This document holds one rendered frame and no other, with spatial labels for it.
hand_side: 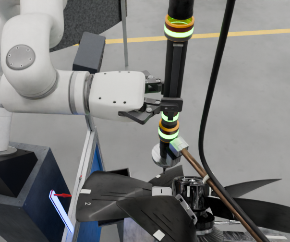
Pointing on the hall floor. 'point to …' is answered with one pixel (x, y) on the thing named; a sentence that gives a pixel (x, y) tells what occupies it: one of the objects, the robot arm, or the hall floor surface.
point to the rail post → (100, 155)
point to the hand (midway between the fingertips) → (171, 96)
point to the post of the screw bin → (120, 231)
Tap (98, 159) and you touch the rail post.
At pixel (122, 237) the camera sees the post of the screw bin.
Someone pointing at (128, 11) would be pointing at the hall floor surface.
